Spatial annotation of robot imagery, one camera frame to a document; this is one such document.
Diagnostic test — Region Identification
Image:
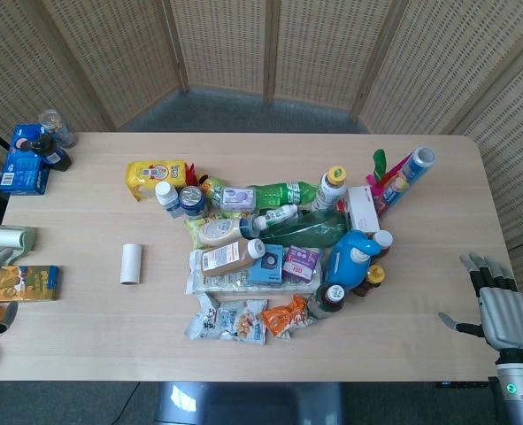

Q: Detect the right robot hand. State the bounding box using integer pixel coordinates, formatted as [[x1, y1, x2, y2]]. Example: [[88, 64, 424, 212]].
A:
[[437, 251, 523, 354]]

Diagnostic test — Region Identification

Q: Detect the white cylinder roll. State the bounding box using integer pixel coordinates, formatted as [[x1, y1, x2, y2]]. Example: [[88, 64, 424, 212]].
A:
[[119, 242, 143, 285]]

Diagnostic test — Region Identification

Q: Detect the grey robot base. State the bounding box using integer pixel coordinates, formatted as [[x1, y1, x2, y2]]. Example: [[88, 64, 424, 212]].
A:
[[154, 381, 346, 425]]

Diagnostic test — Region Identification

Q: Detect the gold yellow snack box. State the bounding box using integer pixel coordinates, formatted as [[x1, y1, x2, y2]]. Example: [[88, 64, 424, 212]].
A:
[[0, 264, 60, 303]]

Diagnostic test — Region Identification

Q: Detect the black table control panel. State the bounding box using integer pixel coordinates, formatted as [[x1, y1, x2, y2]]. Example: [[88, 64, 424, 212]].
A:
[[435, 379, 496, 390]]

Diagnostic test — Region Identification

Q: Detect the blue cookie box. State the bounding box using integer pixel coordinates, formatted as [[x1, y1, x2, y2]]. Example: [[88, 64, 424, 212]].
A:
[[0, 123, 52, 196]]

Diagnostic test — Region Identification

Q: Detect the black dark bottle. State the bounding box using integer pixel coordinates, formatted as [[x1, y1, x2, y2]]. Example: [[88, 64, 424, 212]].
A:
[[28, 135, 73, 173]]

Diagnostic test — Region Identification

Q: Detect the brown bottle yellow cap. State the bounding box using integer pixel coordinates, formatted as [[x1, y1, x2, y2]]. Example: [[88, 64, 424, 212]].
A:
[[353, 264, 387, 298]]

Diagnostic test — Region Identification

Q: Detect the brown bottle white cap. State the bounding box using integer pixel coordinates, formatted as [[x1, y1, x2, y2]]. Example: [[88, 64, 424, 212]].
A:
[[369, 229, 395, 260]]

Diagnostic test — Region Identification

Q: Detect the blue detergent bottle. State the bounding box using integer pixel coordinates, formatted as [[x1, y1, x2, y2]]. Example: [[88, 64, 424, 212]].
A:
[[322, 228, 381, 294]]

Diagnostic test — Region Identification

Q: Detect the blue cylindrical tube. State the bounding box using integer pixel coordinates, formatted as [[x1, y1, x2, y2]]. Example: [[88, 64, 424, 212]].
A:
[[378, 145, 437, 213]]

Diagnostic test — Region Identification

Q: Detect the dark drink bottle red label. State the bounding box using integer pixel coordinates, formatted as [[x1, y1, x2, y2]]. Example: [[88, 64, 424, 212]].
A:
[[311, 282, 347, 321]]

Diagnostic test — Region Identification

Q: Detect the white red box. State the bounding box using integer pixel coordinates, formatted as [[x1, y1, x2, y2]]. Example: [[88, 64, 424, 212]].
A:
[[344, 185, 382, 234]]

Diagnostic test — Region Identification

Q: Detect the white pill bottle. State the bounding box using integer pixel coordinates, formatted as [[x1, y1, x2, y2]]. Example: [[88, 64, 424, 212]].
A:
[[155, 181, 183, 220]]

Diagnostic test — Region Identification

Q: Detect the green pink feather shuttlecock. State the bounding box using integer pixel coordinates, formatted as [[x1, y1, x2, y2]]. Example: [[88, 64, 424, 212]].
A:
[[365, 149, 404, 196]]

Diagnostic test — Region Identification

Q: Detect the light green snack bag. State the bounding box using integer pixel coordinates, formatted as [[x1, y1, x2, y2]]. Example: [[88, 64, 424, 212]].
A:
[[184, 212, 244, 250]]

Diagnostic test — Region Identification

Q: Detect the blue tin can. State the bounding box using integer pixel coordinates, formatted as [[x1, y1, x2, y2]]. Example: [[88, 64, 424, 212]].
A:
[[178, 185, 209, 219]]

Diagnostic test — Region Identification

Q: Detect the purple box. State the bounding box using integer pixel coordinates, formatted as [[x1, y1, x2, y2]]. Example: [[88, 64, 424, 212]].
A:
[[281, 244, 322, 283]]

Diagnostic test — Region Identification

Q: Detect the dark green plastic bottle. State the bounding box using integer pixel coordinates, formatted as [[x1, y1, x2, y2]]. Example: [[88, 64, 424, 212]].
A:
[[258, 210, 350, 249]]

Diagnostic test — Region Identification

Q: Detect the yellow capped tea bottle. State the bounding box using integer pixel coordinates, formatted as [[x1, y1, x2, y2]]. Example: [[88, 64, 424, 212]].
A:
[[310, 166, 349, 213]]

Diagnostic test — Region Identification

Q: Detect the orange snack bag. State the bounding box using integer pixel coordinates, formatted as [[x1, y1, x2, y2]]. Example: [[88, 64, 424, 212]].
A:
[[260, 294, 310, 341]]

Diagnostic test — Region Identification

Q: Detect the cream bottle blue cap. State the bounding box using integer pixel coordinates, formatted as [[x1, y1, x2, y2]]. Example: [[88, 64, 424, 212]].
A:
[[197, 215, 262, 248]]

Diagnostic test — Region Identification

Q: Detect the brown drink white cap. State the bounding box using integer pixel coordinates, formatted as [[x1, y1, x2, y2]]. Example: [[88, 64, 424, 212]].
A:
[[200, 237, 266, 278]]

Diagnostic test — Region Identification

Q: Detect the yellow green snack bag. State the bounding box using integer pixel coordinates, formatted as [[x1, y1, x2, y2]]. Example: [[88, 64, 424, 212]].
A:
[[198, 174, 229, 198]]

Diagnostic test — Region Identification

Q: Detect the clear white flat package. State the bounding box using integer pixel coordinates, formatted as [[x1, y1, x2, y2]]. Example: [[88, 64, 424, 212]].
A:
[[185, 248, 327, 297]]

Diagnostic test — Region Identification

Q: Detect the white blue snack bag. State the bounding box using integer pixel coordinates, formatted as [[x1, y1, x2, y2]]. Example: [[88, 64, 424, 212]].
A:
[[184, 291, 269, 345]]

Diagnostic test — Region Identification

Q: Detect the small blue box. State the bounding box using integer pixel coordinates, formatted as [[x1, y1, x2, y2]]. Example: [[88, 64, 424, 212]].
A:
[[247, 243, 285, 287]]

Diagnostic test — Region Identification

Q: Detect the small white green bottle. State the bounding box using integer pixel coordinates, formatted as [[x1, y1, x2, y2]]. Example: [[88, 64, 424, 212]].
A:
[[254, 204, 298, 229]]

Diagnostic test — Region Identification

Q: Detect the purple wipes pack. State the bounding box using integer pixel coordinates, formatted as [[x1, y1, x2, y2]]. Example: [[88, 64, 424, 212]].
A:
[[219, 185, 258, 211]]

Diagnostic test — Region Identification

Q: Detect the green soda bottle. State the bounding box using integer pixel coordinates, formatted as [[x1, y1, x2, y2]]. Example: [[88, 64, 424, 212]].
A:
[[247, 180, 319, 209]]

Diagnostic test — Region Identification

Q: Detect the woven folding screen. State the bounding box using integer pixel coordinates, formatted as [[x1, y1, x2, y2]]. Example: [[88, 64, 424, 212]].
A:
[[0, 0, 523, 311]]

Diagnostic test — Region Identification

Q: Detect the green handled lint roller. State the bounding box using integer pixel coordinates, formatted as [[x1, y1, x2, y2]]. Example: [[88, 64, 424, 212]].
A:
[[0, 225, 38, 259]]

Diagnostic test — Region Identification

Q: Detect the thin black floor cable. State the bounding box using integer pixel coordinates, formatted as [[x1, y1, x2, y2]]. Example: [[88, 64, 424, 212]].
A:
[[109, 382, 142, 425]]

